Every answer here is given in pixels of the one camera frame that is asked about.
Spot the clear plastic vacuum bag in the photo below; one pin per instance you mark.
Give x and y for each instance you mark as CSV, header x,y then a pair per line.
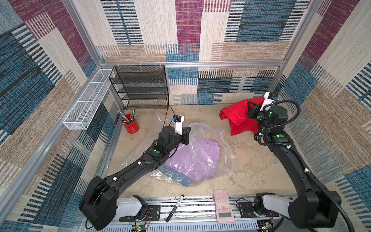
x,y
227,159

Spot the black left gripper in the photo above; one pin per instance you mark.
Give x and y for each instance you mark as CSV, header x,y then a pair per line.
x,y
185,136

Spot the white wire mesh basket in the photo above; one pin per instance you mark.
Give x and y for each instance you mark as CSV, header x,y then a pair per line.
x,y
84,110

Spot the black marker pen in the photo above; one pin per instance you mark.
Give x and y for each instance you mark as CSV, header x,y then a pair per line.
x,y
175,208

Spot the red pen cup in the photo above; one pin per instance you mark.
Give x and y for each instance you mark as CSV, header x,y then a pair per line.
x,y
132,128

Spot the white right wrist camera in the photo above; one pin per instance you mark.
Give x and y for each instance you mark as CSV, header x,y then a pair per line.
x,y
269,99

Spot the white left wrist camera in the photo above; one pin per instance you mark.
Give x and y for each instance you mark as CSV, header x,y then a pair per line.
x,y
178,123

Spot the pink calculator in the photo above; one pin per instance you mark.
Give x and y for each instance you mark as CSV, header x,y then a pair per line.
x,y
223,210

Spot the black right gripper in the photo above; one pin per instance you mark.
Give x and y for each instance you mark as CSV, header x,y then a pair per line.
x,y
252,109

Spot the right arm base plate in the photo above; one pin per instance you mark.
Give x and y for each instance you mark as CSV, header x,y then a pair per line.
x,y
247,211

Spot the grey-blue folded trousers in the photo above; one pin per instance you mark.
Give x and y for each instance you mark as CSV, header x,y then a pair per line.
x,y
174,175

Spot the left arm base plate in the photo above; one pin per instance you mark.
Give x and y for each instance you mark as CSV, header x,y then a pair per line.
x,y
152,213

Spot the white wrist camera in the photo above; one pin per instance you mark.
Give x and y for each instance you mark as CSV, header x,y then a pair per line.
x,y
269,99
178,123

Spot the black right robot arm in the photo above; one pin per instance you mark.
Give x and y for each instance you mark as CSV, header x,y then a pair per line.
x,y
315,205

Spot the black wire mesh shelf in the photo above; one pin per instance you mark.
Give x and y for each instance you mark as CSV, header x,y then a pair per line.
x,y
141,87

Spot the lilac trousers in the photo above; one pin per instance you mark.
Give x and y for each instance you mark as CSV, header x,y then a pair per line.
x,y
197,160

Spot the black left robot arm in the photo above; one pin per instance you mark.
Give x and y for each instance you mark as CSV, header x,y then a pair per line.
x,y
99,202

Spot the red trousers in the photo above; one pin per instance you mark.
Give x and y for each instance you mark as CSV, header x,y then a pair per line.
x,y
237,116

